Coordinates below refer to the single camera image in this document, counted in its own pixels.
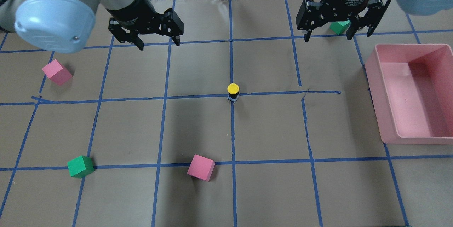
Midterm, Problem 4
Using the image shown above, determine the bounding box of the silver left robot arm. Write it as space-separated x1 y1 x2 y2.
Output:
0 0 184 53

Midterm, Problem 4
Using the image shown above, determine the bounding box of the green cube far corner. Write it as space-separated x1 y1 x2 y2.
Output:
329 20 351 35

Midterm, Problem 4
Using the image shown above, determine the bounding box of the green cube centre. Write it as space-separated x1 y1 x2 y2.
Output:
67 156 95 179

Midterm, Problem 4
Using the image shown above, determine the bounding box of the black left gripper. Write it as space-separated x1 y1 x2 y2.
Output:
108 0 184 51

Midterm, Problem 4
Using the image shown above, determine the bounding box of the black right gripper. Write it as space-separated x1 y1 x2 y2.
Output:
296 0 392 42

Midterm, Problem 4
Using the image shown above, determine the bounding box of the pink plastic bin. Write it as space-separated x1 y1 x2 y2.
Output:
365 44 453 145

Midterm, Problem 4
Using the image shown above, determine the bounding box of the pink cube near arm base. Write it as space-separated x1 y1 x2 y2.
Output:
187 154 216 182

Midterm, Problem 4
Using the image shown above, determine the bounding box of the pink cube front left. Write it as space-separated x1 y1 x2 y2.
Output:
42 59 73 86

